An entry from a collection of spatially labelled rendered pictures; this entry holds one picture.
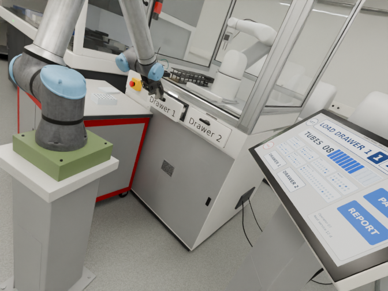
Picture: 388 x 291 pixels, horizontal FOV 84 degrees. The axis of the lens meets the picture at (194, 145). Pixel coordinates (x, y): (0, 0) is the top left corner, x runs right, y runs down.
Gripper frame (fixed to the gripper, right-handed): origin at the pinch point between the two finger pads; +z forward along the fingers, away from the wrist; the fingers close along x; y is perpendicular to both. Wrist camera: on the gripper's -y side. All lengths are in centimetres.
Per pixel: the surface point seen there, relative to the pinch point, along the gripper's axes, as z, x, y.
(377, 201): -33, 102, 18
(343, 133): -27, 89, -4
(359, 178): -31, 97, 12
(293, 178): -23, 85, 16
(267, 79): -19, 52, -26
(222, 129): 5.3, 41.4, -6.6
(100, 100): -1.9, -23.4, 25.5
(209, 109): 2.0, 28.7, -11.6
